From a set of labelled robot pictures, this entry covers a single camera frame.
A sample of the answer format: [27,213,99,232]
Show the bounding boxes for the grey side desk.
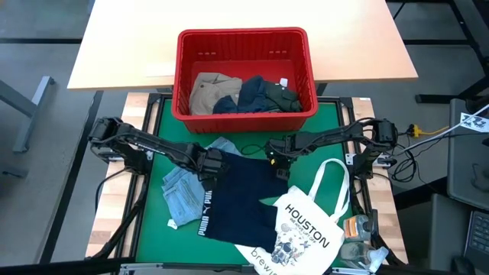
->
[446,98,489,212]

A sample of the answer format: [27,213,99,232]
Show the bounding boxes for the grey metal table leg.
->
[0,75,55,154]

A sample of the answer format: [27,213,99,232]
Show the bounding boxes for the beige garment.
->
[189,72,244,116]

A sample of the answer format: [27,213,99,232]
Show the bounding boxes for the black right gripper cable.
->
[240,143,269,157]

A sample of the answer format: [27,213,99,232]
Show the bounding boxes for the light blue denim jeans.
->
[160,136,244,230]

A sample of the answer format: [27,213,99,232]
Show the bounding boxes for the light wooden desk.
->
[67,0,419,92]

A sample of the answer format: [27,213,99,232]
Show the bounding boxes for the wooden side board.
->
[351,97,408,264]
[86,91,152,259]

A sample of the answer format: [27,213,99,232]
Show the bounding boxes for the yellow power plug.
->
[411,125,452,138]

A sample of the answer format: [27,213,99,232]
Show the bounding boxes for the clear spray bottle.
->
[338,242,390,273]

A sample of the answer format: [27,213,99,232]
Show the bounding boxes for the red plastic laundry bin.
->
[170,27,319,134]

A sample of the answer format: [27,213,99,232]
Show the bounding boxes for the navy blue garment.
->
[197,151,290,254]

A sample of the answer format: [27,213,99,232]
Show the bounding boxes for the white printed paper flag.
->
[460,112,489,134]

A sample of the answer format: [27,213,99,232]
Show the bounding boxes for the white printed tote bag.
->
[235,158,351,275]

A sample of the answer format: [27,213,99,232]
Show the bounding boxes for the orange label pump bottle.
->
[342,213,379,242]

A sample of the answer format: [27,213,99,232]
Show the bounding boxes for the black metal table frame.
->
[37,91,406,275]

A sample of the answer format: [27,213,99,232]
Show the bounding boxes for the dark laptop keyboard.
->
[464,210,489,264]

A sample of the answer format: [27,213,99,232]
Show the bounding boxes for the dark blue fleece garment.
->
[212,75,270,115]

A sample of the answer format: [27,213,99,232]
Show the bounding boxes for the white label strip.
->
[141,61,177,77]

